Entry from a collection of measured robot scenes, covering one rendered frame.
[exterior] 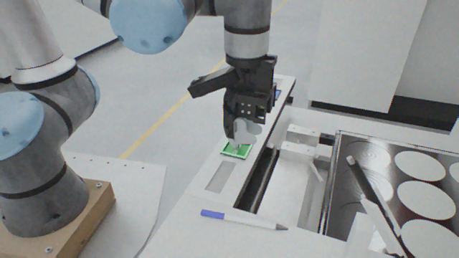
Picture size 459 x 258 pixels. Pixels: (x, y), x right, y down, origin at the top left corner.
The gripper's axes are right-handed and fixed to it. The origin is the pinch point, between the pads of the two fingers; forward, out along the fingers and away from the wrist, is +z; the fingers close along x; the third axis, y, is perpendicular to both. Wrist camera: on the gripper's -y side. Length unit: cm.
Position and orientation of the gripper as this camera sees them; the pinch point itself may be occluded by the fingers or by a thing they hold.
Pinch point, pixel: (234, 143)
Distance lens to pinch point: 64.5
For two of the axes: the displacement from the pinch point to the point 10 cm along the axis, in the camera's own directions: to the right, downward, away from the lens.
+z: 0.0, 8.2, 5.7
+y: 9.3, 2.0, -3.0
